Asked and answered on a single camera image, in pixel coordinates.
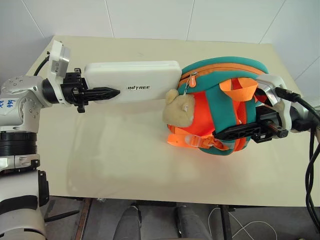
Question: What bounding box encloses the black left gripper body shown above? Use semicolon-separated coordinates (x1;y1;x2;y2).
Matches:
60;66;89;114

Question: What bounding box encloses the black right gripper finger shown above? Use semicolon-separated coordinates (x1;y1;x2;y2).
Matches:
212;122;262;141

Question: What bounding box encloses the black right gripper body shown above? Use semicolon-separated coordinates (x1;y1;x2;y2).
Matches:
251;106;289;144

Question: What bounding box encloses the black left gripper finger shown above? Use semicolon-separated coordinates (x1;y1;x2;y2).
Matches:
83;86;122;101

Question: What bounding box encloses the white rectangular box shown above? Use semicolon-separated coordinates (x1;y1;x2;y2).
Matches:
83;59;183;105

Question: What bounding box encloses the orange and teal backpack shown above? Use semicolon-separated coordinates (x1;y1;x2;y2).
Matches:
162;58;270;157

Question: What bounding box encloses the beige plush bear charm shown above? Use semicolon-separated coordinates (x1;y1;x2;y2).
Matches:
162;88;197;129

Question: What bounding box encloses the orange zipper pull tag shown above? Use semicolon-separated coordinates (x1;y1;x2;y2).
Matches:
188;74;199;89

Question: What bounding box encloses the black table leg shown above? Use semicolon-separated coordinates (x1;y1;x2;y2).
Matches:
219;204;231;240

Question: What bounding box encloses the dark rounded shape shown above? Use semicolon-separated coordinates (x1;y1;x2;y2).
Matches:
117;203;151;240
174;204;214;240

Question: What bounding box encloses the brown metal table bar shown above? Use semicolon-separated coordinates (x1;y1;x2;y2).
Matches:
74;198;94;240

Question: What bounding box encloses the black rod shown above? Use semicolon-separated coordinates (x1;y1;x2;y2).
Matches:
45;209;80;224

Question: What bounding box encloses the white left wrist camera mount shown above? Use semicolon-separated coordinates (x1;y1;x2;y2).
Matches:
47;39;72;105

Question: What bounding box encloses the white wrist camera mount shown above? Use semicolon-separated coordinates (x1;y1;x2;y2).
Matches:
47;39;72;105
256;73;293;132

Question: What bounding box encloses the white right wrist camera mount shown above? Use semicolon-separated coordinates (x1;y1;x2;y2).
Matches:
256;73;293;132

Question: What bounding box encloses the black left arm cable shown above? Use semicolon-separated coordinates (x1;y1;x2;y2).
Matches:
33;51;51;77

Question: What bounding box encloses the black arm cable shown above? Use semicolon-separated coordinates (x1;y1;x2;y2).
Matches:
33;51;51;77
276;86;320;216

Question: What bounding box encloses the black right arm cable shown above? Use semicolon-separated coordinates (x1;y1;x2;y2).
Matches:
276;86;320;216

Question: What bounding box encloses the thin white wire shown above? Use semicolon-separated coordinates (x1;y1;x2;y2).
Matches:
208;204;279;240

